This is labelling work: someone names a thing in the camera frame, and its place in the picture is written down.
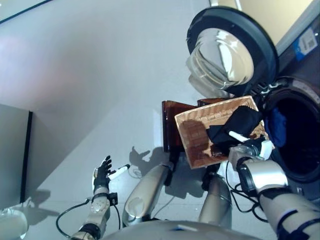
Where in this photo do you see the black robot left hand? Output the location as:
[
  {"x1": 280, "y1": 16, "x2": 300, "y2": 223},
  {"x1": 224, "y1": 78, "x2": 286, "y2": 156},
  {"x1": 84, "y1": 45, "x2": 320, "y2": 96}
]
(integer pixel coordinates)
[{"x1": 92, "y1": 154, "x2": 132, "y2": 195}]

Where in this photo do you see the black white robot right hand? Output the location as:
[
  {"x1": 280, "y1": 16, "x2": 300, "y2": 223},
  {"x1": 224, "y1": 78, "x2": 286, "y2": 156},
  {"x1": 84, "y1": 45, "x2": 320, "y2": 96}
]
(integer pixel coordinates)
[{"x1": 228, "y1": 130, "x2": 274, "y2": 160}]

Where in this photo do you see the blue garment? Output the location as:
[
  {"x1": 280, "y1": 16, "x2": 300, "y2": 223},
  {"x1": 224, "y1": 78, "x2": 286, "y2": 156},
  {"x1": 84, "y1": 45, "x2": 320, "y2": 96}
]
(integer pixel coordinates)
[{"x1": 264, "y1": 107, "x2": 287, "y2": 148}]

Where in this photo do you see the large black garment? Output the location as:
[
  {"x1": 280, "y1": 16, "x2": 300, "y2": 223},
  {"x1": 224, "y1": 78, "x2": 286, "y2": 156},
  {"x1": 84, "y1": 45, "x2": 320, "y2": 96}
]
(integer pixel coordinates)
[{"x1": 205, "y1": 105, "x2": 263, "y2": 151}]

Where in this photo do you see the dark grey washing machine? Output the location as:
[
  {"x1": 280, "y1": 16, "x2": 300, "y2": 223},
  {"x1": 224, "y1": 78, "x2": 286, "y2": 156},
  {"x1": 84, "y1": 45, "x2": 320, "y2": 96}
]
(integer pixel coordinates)
[{"x1": 259, "y1": 0, "x2": 320, "y2": 208}]

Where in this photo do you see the silver robot right leg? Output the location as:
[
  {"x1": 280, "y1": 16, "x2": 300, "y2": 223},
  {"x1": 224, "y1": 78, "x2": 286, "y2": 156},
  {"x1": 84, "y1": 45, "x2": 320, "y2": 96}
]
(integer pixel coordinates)
[{"x1": 198, "y1": 171, "x2": 233, "y2": 228}]

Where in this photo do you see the rectangular wicker basket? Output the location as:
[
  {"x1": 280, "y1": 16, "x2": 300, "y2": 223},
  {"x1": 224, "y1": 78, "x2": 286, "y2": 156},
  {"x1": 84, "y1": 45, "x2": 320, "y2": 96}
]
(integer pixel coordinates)
[{"x1": 174, "y1": 95, "x2": 276, "y2": 170}]

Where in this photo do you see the brown acrylic stand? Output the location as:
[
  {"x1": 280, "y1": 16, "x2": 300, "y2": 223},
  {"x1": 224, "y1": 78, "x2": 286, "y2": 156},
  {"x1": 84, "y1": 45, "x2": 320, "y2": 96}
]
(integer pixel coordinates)
[{"x1": 161, "y1": 98, "x2": 226, "y2": 155}]

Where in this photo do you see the grey cabinet panel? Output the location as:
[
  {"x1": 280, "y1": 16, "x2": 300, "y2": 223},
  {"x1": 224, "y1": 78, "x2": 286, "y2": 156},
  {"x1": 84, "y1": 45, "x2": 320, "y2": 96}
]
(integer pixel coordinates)
[{"x1": 0, "y1": 103, "x2": 34, "y2": 203}]

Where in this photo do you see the shiny silver rounded cover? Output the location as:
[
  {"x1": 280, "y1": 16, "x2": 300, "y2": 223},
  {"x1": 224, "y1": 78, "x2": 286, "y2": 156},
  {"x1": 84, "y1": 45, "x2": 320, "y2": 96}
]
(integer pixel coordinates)
[{"x1": 0, "y1": 208, "x2": 29, "y2": 240}]

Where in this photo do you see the silver robot torso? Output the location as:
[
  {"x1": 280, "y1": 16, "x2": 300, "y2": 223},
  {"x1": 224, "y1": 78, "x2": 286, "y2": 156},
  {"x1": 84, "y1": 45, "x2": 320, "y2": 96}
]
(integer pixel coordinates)
[{"x1": 102, "y1": 219, "x2": 278, "y2": 240}]

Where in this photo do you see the round glass washer door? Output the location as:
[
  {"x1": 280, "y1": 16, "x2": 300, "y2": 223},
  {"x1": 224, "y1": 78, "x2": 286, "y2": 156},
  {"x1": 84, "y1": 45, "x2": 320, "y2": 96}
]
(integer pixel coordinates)
[{"x1": 185, "y1": 6, "x2": 280, "y2": 97}]

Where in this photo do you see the blue white energy label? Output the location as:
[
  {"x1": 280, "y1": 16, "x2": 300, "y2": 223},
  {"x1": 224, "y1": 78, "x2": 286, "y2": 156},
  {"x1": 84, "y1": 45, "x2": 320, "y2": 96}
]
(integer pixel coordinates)
[{"x1": 293, "y1": 27, "x2": 318, "y2": 61}]

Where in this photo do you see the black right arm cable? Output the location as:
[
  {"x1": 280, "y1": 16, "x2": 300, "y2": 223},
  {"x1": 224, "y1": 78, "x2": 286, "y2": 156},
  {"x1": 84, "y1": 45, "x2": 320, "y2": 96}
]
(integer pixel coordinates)
[{"x1": 224, "y1": 159, "x2": 270, "y2": 222}]

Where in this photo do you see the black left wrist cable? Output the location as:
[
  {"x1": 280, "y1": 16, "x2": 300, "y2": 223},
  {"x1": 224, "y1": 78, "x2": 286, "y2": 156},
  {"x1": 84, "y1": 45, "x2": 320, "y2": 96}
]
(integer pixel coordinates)
[{"x1": 55, "y1": 197, "x2": 122, "y2": 240}]

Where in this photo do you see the white floor cable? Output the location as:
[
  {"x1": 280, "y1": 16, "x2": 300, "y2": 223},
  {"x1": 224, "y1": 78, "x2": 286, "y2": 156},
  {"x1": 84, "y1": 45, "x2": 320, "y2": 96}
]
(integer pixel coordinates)
[{"x1": 131, "y1": 149, "x2": 176, "y2": 218}]

